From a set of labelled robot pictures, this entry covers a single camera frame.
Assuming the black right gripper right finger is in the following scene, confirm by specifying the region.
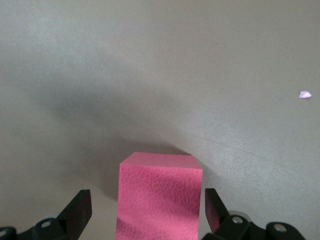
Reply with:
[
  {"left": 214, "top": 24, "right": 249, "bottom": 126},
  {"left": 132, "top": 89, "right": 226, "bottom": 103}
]
[{"left": 201, "top": 187, "right": 307, "bottom": 240}]

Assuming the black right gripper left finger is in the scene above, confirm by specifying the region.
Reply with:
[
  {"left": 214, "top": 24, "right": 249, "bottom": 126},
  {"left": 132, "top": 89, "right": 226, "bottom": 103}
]
[{"left": 0, "top": 189, "right": 93, "bottom": 240}]

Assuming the red foam block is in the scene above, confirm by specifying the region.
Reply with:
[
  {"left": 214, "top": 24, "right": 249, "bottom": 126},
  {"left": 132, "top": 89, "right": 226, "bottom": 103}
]
[{"left": 115, "top": 151, "right": 203, "bottom": 240}]

